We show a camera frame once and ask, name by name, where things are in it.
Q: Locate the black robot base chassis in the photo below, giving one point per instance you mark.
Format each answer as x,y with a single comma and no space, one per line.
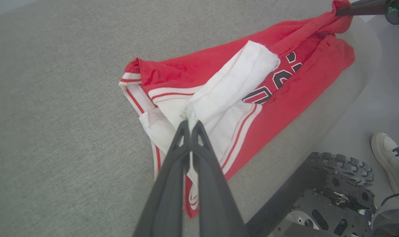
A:
317,207

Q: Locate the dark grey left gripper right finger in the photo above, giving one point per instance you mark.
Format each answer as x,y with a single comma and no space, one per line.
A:
212,191

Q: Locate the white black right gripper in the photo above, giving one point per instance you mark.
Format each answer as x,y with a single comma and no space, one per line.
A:
398,11

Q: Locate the white sneaker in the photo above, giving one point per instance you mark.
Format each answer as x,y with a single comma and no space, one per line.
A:
388,158

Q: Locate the grey fabric sofa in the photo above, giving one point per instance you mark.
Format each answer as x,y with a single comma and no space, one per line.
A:
61,115

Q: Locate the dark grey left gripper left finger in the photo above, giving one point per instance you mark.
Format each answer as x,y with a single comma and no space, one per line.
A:
168,191

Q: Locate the black omni wheel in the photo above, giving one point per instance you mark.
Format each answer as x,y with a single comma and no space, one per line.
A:
347,168

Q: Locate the red basketball jersey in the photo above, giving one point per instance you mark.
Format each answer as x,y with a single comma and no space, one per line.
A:
285,95

